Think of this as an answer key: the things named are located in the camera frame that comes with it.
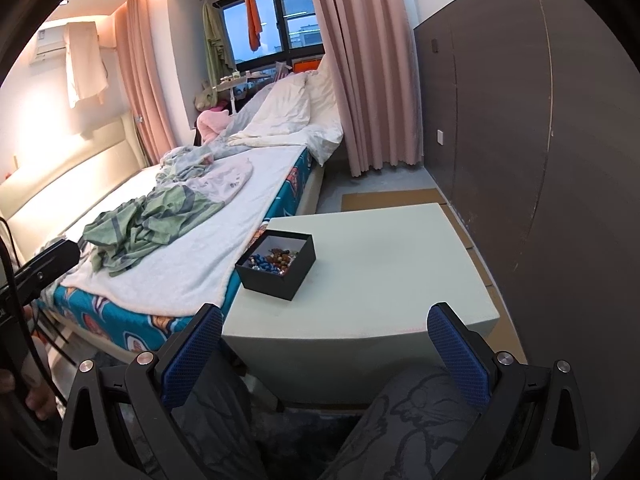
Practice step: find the green striped cloth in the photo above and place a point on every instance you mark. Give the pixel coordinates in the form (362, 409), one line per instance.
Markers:
(150, 225)

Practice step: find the white low table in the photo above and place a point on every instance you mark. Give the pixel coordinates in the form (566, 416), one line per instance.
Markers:
(390, 270)

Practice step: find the dark wall switch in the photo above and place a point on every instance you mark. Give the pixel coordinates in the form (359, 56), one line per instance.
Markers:
(434, 45)

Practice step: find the white overbed tray table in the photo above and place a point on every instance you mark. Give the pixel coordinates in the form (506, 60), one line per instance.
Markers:
(245, 80)

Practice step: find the black jewelry box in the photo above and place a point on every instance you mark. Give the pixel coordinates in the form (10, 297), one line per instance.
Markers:
(280, 285)

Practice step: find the person's left hand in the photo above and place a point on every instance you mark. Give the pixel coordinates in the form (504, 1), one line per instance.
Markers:
(42, 405)

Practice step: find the pale printed cloth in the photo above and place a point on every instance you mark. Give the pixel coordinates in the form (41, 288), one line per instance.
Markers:
(230, 180)

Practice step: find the bed with white blanket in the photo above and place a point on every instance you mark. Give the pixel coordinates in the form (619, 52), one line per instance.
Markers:
(200, 260)

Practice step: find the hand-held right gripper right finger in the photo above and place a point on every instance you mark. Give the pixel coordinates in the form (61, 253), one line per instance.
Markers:
(457, 355)

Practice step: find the pink curtain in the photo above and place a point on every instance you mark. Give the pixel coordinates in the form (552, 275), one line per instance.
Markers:
(147, 80)
(370, 70)

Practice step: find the white duvet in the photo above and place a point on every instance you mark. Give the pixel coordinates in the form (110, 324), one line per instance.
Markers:
(320, 130)

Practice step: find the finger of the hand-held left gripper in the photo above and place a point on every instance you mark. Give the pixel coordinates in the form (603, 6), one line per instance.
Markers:
(50, 265)

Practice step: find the green plush toy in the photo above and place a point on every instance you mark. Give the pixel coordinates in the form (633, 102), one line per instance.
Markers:
(205, 95)

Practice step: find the white wall socket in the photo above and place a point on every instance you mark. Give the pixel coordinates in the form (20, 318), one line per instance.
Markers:
(440, 137)

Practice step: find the green hanging towel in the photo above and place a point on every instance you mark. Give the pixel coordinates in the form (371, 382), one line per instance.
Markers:
(216, 40)

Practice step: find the orange box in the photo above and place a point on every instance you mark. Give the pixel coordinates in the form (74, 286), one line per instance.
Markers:
(306, 65)

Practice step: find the white air conditioner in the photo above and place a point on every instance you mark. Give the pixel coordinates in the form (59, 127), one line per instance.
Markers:
(50, 42)

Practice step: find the cream padded headboard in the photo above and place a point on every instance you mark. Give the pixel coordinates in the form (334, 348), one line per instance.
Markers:
(75, 175)

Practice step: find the white hanging garment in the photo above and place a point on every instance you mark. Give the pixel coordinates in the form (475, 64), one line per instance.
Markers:
(85, 65)

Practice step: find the person's grey printed pants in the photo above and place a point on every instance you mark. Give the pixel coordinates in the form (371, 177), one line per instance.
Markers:
(415, 410)

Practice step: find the pink plush toy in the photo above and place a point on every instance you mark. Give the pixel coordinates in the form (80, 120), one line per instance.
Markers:
(215, 127)

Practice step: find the window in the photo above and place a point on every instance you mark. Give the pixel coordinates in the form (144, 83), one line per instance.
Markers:
(290, 25)

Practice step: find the orange hanging towel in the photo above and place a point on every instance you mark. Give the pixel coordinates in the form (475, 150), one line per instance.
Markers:
(251, 15)

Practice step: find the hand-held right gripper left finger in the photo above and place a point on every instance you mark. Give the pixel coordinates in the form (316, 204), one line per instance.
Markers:
(195, 355)

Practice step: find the grey-blue floral blanket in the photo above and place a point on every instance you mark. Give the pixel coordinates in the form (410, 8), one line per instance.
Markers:
(187, 162)

